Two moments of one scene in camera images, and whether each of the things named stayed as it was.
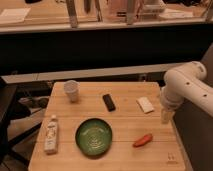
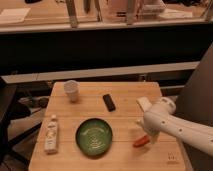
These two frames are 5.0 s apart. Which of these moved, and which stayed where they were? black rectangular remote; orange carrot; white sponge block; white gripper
Moved: white gripper
Stayed: white sponge block; orange carrot; black rectangular remote
